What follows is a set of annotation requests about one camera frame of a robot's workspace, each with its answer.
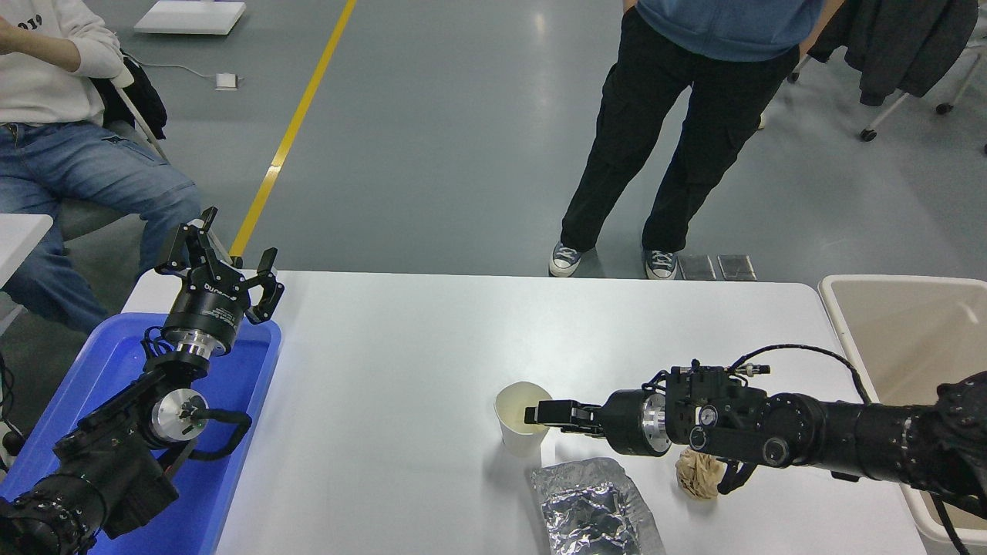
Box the white flat board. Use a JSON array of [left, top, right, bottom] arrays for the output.
[[133, 0, 248, 36]]

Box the thin grey floor cable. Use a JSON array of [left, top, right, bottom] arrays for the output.
[[123, 52, 218, 79]]

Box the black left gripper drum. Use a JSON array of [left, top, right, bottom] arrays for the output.
[[162, 279, 249, 346]]

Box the grey folding chair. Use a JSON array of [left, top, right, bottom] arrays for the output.
[[58, 66, 236, 269]]

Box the blue plastic tray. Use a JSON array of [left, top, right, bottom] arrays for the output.
[[0, 312, 282, 555]]

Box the black hanging cable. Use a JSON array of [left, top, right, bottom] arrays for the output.
[[0, 351, 27, 473]]

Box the black bag on chair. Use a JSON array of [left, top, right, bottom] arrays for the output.
[[89, 51, 169, 141]]

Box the seated person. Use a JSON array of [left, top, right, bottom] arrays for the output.
[[0, 0, 203, 334]]

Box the large pale bin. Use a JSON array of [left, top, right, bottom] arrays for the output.
[[817, 274, 987, 555]]

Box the dark jacket on chair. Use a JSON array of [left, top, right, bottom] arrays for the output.
[[806, 0, 980, 108]]

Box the standing person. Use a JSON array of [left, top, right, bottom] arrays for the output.
[[548, 0, 826, 281]]

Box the white wheeled chair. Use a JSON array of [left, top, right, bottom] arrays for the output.
[[787, 39, 987, 155]]

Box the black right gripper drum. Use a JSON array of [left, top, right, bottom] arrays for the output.
[[601, 388, 648, 458]]

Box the cream paper cup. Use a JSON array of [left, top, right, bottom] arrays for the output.
[[493, 382, 555, 458]]

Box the crumpled tan paper ball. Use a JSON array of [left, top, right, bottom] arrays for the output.
[[675, 449, 723, 501]]

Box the crinkled foil tray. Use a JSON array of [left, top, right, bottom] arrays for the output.
[[530, 457, 668, 555]]

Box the white side table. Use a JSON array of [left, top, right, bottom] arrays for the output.
[[0, 214, 54, 288]]

